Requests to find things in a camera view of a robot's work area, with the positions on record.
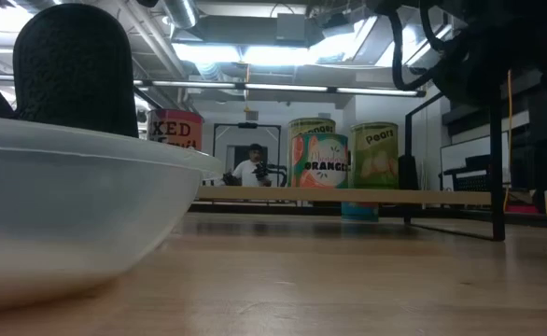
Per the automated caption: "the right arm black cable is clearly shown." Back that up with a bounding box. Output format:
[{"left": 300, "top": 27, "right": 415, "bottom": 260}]
[{"left": 387, "top": 7, "right": 447, "bottom": 92}]

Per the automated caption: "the mixed fruit red can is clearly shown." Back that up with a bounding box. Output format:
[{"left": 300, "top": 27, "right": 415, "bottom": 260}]
[{"left": 146, "top": 108, "right": 205, "bottom": 151}]

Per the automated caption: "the pears green can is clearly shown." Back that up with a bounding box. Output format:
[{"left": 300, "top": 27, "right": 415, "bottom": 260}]
[{"left": 349, "top": 121, "right": 400, "bottom": 190}]

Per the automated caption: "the flat red item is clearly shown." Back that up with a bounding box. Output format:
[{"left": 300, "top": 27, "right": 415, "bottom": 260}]
[{"left": 504, "top": 203, "right": 540, "bottom": 216}]

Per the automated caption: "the silver ventilation duct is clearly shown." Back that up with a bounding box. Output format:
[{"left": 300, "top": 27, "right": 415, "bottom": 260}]
[{"left": 161, "top": 0, "right": 201, "bottom": 30}]

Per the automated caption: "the wooden shelf black metal frame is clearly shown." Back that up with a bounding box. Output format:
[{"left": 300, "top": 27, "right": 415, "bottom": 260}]
[{"left": 196, "top": 91, "right": 507, "bottom": 243}]

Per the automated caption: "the long white light bar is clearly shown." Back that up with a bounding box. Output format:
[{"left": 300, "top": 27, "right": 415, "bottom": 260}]
[{"left": 132, "top": 77, "right": 428, "bottom": 99}]

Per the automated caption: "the person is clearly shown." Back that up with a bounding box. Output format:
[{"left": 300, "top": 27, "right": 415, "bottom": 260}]
[{"left": 221, "top": 143, "right": 274, "bottom": 188}]

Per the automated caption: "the hanging yellow cable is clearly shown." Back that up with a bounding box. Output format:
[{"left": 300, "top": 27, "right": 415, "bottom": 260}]
[{"left": 501, "top": 68, "right": 513, "bottom": 214}]

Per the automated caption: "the clear plastic bowl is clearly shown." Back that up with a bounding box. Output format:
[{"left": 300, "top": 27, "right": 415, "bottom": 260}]
[{"left": 0, "top": 114, "right": 224, "bottom": 315}]

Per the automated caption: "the black cabinet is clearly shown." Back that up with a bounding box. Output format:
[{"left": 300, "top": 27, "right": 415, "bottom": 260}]
[{"left": 509, "top": 69, "right": 547, "bottom": 197}]

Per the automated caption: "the grey ceiling unit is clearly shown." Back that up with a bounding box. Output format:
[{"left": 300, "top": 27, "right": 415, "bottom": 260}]
[{"left": 275, "top": 12, "right": 312, "bottom": 42}]

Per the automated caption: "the oranges tall green can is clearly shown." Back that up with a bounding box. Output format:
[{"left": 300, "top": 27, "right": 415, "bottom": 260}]
[{"left": 287, "top": 117, "right": 338, "bottom": 188}]

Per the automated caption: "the black oven mitt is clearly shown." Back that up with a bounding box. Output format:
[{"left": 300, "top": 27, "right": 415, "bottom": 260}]
[{"left": 0, "top": 3, "right": 140, "bottom": 139}]

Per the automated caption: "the black aluminium table frame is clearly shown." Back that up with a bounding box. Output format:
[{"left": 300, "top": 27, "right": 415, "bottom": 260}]
[{"left": 187, "top": 203, "right": 547, "bottom": 231}]

